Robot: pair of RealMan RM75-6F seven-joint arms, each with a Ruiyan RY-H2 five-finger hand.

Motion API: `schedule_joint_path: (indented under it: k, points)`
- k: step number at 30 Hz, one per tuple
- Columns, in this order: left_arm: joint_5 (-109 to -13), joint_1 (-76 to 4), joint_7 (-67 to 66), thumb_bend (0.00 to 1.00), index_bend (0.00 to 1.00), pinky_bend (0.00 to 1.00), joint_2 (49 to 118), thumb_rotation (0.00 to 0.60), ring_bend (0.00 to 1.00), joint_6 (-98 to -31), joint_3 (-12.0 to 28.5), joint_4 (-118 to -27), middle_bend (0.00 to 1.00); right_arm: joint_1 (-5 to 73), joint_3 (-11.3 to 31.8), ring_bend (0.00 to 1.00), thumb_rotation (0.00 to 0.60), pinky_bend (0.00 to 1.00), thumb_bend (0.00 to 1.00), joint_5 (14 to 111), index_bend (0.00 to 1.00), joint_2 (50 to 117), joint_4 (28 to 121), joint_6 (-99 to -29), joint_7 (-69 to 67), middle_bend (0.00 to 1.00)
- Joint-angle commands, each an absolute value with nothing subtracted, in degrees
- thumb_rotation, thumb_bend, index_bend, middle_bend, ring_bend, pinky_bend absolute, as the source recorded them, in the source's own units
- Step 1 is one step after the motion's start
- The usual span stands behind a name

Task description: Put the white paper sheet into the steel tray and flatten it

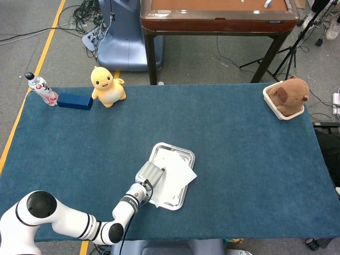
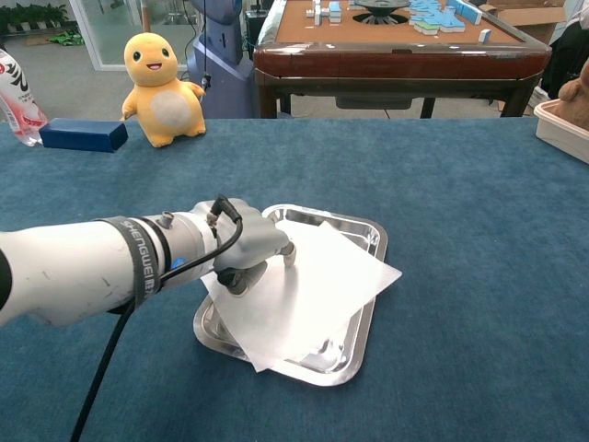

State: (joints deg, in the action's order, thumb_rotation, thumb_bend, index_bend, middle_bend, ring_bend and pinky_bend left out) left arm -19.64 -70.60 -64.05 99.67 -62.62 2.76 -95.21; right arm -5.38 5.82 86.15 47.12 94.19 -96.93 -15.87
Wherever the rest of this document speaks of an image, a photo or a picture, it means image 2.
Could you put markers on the brown capybara plush toy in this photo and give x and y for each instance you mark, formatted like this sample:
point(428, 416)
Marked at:
point(577, 96)

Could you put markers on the dark blue box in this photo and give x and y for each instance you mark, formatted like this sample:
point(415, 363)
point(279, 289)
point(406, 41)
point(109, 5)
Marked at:
point(78, 133)

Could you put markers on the person in dark clothes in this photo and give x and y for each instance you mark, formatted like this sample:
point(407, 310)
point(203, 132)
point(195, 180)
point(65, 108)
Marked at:
point(568, 60)

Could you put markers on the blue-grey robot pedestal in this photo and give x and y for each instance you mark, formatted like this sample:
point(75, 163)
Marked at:
point(221, 69)

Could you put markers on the small mahjong tile cluster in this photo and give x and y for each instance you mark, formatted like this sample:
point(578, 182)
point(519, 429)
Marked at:
point(324, 11)

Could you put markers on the white paper sheet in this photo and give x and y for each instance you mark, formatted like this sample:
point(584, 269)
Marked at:
point(313, 299)

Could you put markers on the single blue white mahjong tile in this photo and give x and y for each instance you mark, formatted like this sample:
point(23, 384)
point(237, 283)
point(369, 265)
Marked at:
point(484, 35)

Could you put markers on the brown wooden mahjong table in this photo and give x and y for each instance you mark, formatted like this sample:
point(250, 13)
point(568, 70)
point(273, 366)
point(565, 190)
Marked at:
point(391, 60)

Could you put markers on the black mahjong table hub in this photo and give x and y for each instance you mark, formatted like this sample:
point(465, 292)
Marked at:
point(382, 5)

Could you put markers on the green cloth heap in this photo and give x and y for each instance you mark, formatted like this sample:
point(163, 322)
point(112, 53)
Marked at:
point(66, 38)

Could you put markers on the silver metal tray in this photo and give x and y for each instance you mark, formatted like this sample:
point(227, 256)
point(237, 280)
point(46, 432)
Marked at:
point(340, 221)

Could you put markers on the brown cardboard box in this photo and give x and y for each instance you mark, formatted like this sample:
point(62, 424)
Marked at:
point(529, 18)

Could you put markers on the blue felt table cover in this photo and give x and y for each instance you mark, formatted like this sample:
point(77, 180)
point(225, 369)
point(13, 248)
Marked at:
point(460, 230)

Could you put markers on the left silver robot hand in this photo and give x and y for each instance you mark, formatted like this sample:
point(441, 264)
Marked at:
point(253, 239)

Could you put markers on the green potted plants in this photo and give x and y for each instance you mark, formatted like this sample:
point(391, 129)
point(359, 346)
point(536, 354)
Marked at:
point(32, 16)

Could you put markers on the yellow plush dinosaur toy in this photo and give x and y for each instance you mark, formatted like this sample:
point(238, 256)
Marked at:
point(161, 83)

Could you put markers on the cream plastic basket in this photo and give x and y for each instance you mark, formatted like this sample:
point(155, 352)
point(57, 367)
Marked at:
point(557, 133)

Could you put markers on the heap of blue mahjong tiles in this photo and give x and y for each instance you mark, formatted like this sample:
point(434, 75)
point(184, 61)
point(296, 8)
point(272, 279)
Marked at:
point(437, 18)

